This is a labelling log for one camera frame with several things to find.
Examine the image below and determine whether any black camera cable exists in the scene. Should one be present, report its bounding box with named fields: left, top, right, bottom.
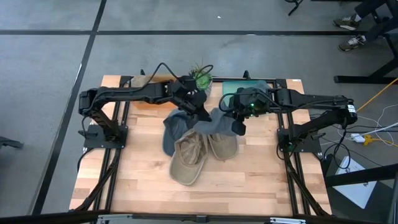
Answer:
left=141, top=62, right=215, bottom=94

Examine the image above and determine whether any black desk frame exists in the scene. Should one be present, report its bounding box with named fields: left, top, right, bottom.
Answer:
left=334, top=30, right=398, bottom=85

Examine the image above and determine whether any person's shoe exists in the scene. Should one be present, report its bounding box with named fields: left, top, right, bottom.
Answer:
left=333, top=15, right=360, bottom=31
left=338, top=34, right=365, bottom=52

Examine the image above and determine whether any green artificial plant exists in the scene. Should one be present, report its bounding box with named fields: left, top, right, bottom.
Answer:
left=188, top=60, right=215, bottom=93

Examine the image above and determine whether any orange translucent plastic bin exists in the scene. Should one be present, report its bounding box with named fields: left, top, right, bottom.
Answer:
left=129, top=73, right=180, bottom=110

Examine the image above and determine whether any white paper sheet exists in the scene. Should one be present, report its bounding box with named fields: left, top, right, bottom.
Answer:
left=332, top=155, right=379, bottom=210

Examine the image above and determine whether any white triangle-patterned plant pot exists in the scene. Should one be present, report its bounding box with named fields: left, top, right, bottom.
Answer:
left=203, top=81, right=215, bottom=98

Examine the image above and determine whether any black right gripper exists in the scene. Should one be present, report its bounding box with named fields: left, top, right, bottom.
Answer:
left=231, top=86, right=274, bottom=136

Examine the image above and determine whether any teal translucent plastic bin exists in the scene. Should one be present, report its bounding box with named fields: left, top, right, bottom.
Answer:
left=221, top=80, right=274, bottom=108

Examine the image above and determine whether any white floor cable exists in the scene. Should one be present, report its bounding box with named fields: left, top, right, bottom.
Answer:
left=357, top=104, right=398, bottom=138

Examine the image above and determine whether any yellow floor cable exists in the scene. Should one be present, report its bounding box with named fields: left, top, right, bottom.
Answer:
left=356, top=77, right=398, bottom=113

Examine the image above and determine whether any black desk beam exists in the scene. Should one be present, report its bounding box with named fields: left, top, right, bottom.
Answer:
left=323, top=163, right=398, bottom=187

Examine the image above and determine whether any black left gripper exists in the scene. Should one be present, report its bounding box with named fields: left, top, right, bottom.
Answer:
left=174, top=88, right=214, bottom=123

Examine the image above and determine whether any black aluminium table frame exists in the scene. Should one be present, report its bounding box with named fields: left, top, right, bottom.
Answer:
left=70, top=70, right=332, bottom=224

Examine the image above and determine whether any tan baseball cap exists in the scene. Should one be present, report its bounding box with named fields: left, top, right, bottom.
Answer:
left=169, top=129, right=209, bottom=187
left=206, top=132, right=239, bottom=162
left=130, top=74, right=156, bottom=90

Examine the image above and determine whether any grey baseball cap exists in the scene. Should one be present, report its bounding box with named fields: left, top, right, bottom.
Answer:
left=162, top=108, right=200, bottom=157
left=192, top=107, right=242, bottom=138
left=245, top=80, right=271, bottom=93

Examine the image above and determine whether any person's leg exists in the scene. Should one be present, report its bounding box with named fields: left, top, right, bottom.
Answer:
left=363, top=18, right=398, bottom=43
left=354, top=0, right=398, bottom=19

